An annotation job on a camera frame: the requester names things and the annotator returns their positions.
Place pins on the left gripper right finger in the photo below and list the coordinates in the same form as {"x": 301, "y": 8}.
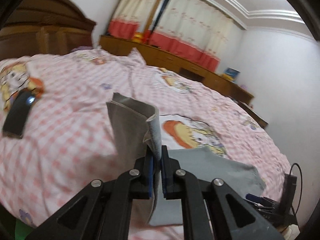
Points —
{"x": 211, "y": 210}

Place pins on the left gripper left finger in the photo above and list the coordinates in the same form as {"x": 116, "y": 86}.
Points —
{"x": 101, "y": 210}

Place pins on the grey pants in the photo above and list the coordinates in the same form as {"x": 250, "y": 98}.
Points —
{"x": 136, "y": 126}

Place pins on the pink checkered bed sheet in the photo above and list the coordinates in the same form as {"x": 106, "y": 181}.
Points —
{"x": 68, "y": 139}

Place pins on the blue box on cabinet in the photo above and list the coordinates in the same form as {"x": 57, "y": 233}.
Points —
{"x": 230, "y": 74}

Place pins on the long wooden low cabinet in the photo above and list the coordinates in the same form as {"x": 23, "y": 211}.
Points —
{"x": 160, "y": 58}

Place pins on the yellow toy on cabinet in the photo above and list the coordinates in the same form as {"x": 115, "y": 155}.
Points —
{"x": 137, "y": 37}

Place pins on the red and white curtain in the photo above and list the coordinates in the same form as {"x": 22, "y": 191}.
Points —
{"x": 190, "y": 29}

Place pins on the dark wooden headboard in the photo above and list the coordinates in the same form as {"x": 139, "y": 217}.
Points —
{"x": 45, "y": 27}

